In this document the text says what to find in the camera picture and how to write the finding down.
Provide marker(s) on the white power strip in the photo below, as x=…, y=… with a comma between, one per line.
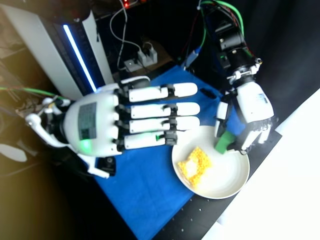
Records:
x=148, y=53

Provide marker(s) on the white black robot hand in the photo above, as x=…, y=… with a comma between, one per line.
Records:
x=255, y=105
x=100, y=120

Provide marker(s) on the white adapter box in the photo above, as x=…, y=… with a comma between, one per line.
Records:
x=132, y=65

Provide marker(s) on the round white plate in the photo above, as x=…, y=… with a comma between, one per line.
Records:
x=225, y=175

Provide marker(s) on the green rectangular block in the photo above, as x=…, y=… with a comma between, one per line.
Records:
x=224, y=143

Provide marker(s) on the bag of yellow beads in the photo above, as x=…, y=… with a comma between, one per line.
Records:
x=197, y=165

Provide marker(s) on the white column with blue light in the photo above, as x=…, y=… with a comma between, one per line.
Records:
x=45, y=45

